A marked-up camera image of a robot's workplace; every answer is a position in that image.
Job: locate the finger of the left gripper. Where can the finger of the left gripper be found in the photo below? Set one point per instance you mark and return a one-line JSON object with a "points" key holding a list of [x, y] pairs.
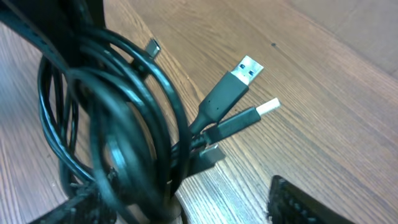
{"points": [[86, 207], [53, 26]]}

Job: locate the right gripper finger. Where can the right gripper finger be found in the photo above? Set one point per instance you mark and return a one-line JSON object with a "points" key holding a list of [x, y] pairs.
{"points": [[288, 204]]}

